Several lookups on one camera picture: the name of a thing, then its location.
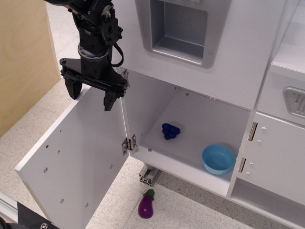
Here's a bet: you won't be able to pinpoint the grey oven handle panel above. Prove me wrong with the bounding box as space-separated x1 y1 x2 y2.
283 86 305 118

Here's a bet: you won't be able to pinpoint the metal door hinge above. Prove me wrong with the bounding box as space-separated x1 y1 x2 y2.
122 134 138 155

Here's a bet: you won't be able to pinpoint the light blue bowl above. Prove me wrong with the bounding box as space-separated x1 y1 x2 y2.
202 145 234 175

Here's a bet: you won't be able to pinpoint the lower brass cabinet hinge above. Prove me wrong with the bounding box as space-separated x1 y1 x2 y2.
238 157 246 173

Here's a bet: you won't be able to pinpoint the white toy kitchen cabinet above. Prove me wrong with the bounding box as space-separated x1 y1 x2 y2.
114 0 305 229

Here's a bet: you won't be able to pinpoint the upper brass cabinet hinge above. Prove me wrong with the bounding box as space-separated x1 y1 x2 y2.
248 122 257 141

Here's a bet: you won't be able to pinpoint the blue toy grapes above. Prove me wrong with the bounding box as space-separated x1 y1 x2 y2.
162 123 181 140

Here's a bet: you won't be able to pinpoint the white right cabinet door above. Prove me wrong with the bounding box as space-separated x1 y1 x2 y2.
238 113 305 202

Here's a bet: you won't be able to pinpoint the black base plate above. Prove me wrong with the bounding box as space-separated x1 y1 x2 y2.
17 202 59 229

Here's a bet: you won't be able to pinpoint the wooden plywood panel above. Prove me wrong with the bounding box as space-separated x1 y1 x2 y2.
0 0 60 135

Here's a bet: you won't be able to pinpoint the aluminium frame rail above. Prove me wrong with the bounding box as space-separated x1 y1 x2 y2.
0 192 18 223

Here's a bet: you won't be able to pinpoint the brass cabinet hinge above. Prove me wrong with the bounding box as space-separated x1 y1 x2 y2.
238 157 246 173
248 122 257 141

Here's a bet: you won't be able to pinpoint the grey ice dispenser recess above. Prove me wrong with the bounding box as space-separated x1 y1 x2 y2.
135 0 231 69

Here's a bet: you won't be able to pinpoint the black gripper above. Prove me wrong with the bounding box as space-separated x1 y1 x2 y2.
60 55 128 111

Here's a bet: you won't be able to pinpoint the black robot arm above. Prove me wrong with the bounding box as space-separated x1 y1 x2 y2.
49 0 128 111

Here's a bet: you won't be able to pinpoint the purple toy eggplant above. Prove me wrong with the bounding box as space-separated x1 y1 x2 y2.
138 189 155 219

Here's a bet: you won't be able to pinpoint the white low fridge door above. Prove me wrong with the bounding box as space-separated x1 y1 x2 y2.
15 87 128 229

